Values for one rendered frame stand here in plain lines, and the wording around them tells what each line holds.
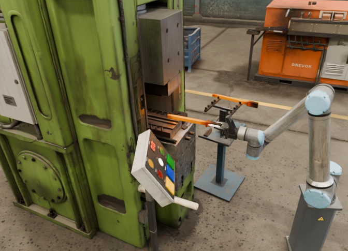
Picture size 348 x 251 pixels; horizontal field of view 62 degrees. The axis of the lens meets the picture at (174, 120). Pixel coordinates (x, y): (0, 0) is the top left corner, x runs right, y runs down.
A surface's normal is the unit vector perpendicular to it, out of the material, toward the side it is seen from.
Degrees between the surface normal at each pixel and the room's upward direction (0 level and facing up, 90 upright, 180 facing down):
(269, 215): 0
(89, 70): 89
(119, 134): 89
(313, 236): 90
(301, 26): 90
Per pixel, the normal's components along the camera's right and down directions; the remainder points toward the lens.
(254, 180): -0.04, -0.86
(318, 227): -0.09, 0.51
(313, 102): -0.62, 0.31
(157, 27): -0.43, 0.48
